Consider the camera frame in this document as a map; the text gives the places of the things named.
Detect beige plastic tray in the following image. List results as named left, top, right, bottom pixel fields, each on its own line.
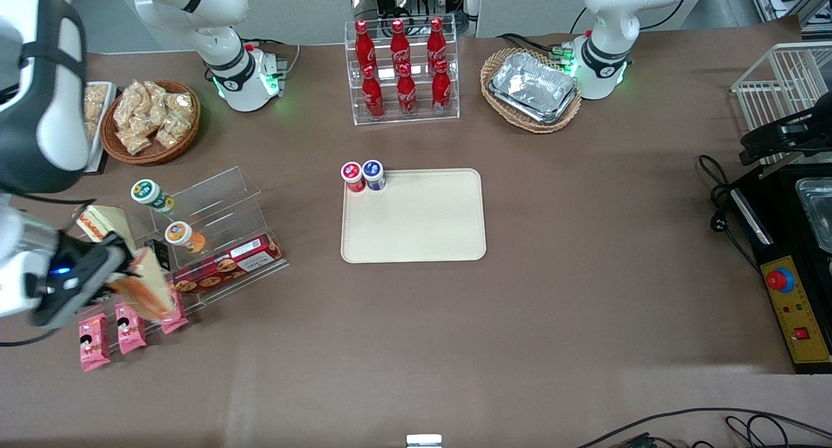
left=341, top=168, right=487, bottom=264

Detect black sealing machine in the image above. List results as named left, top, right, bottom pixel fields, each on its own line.
left=728, top=165, right=832, bottom=375

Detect small black carton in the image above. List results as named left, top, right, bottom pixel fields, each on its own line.
left=144, top=239, right=171, bottom=270

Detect red cookie box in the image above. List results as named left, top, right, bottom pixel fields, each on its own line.
left=172, top=234, right=285, bottom=296

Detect long black cable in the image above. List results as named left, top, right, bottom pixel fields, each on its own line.
left=575, top=407, right=832, bottom=448

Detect crispy rice snack pack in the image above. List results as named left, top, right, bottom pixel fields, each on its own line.
left=84, top=84, right=109, bottom=125

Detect clear acrylic tiered stand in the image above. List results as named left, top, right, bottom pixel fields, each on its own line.
left=71, top=166, right=290, bottom=354

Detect pink snack packet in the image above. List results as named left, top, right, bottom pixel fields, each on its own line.
left=115, top=303, right=148, bottom=355
left=78, top=313, right=111, bottom=373
left=159, top=302, right=189, bottom=335

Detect clear acrylic bottle rack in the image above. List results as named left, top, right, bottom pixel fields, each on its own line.
left=344, top=16, right=460, bottom=126

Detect silver foil tray stack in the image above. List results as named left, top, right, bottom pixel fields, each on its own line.
left=489, top=51, right=579, bottom=125

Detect black machine press handle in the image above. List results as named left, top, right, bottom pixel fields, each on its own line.
left=739, top=107, right=832, bottom=167

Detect triangle sandwich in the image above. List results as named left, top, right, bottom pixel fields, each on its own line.
left=75, top=204, right=137, bottom=254
left=112, top=245, right=177, bottom=323

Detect grey arm base cables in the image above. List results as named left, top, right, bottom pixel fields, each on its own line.
left=247, top=40, right=301, bottom=99

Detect light wicker basket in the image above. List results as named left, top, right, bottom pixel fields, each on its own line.
left=480, top=47, right=583, bottom=134

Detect white wire basket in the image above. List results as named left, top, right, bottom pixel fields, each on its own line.
left=731, top=42, right=832, bottom=169

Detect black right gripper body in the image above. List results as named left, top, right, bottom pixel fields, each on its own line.
left=29, top=237, right=128, bottom=326

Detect red lid small can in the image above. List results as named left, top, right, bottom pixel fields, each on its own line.
left=341, top=161, right=366, bottom=193

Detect orange lid small can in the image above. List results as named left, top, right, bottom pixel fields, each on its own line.
left=164, top=220, right=206, bottom=254

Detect black arm base cables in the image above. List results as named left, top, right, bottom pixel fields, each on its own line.
left=497, top=33, right=574, bottom=65

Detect white rectangular snack tray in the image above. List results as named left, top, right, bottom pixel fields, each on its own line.
left=83, top=82, right=118, bottom=174

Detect brown wicker snack basket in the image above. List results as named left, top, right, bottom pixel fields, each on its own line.
left=100, top=80, right=202, bottom=166

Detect looped black cable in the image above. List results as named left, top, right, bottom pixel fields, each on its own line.
left=725, top=414, right=832, bottom=448

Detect black power cable with plug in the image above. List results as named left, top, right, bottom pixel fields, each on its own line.
left=697, top=154, right=761, bottom=273

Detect clear bag of crackers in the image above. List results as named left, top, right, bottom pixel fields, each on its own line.
left=155, top=113, right=189, bottom=150
left=166, top=92, right=194, bottom=120
left=114, top=83, right=148, bottom=133
left=143, top=81, right=168, bottom=127
left=117, top=128, right=153, bottom=156

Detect blue lid small can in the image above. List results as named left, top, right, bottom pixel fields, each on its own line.
left=361, top=159, right=387, bottom=192

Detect red cola bottle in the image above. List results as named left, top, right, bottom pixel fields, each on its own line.
left=426, top=17, right=448, bottom=68
left=361, top=64, right=385, bottom=120
left=389, top=19, right=411, bottom=70
left=432, top=59, right=452, bottom=116
left=354, top=20, right=378, bottom=72
left=396, top=63, right=418, bottom=118

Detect clear container in machine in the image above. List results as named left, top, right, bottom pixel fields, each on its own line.
left=796, top=178, right=832, bottom=254

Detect green lid small can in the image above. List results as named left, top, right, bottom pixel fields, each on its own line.
left=130, top=179, right=175, bottom=213

